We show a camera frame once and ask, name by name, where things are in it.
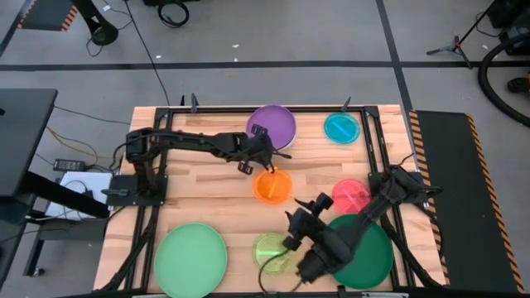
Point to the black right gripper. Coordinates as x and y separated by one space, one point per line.
308 225

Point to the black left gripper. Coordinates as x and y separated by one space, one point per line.
256 149

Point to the small clear orange plastic plate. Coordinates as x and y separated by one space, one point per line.
272 188

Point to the large purple plastic plate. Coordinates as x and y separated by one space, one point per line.
277 120

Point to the pink bowl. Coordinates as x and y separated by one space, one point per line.
350 196

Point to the small clear green plastic plate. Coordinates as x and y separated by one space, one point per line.
269 258

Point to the small clear teal plastic plate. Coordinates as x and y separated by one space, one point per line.
342 128

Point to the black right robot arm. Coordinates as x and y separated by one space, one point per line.
372 205

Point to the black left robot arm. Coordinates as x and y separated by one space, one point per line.
190 142

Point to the large dark green plastic plate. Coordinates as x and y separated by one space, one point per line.
372 260

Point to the black table clamp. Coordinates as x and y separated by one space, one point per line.
194 103
345 105

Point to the light green bowl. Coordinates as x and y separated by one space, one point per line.
190 260

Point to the long black hazard stripe mat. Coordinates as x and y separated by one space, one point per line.
455 186

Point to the white flat box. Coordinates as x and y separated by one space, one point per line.
95 184

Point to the black power adapter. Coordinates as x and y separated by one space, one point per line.
68 165

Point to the black floor tripod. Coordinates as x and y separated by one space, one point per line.
455 43

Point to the black desk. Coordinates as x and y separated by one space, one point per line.
25 136

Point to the orange and black tool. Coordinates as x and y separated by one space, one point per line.
517 85

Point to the small black hazard stripe mat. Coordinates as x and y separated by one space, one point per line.
45 14

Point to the black equipment case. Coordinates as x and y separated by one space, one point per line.
517 25

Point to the black metal table frame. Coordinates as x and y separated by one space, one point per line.
223 110

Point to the black pedestal stand base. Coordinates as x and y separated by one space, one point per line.
93 16

